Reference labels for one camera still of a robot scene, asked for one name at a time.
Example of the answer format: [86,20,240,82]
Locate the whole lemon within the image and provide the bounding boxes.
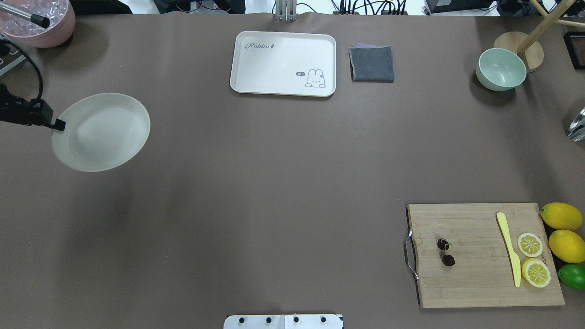
[548,229,585,264]
[540,202,583,231]

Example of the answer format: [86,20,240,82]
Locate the upper lemon slice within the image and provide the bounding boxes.
[517,233,543,258]

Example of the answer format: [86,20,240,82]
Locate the bamboo cutting board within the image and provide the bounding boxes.
[404,203,565,308]

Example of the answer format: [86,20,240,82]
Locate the dark red cherry pair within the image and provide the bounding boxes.
[436,238,455,267]

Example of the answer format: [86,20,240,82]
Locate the steel ice scoop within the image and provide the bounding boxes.
[566,107,585,143]

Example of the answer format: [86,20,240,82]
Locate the cream rabbit tray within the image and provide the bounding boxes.
[229,31,337,97]

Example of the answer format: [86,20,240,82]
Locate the green lime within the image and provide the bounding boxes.
[557,264,585,290]

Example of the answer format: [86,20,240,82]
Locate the black handled muddler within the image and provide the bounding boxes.
[0,1,50,28]

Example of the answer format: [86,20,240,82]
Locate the near whole lemon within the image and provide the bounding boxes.
[548,229,585,264]

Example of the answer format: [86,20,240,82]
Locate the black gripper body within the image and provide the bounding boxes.
[0,84,53,127]

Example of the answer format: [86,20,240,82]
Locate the aluminium frame post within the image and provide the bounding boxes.
[274,0,298,21]

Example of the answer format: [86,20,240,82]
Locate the wooden cup rack stand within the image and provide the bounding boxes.
[493,0,584,73]

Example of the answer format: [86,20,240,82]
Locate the lower lemon slice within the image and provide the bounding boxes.
[521,258,551,288]

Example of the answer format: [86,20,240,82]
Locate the pink bowl with ice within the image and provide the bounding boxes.
[0,0,76,48]

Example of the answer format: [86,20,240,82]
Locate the lemon slice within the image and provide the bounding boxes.
[521,258,551,288]
[517,233,543,258]

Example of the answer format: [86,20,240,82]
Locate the far whole lemon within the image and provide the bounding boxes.
[540,202,583,231]

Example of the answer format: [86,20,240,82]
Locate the yellow plastic knife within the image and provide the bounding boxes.
[496,211,522,288]

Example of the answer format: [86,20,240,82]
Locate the cream round plate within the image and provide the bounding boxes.
[51,92,151,172]

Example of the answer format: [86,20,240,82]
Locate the grey folded cloth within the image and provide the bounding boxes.
[349,44,395,83]

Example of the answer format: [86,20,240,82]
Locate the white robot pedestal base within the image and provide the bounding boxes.
[223,314,344,329]

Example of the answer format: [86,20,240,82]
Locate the black framed wooden tray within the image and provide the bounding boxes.
[563,32,585,69]

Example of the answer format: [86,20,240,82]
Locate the mint green bowl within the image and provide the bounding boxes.
[475,48,527,91]

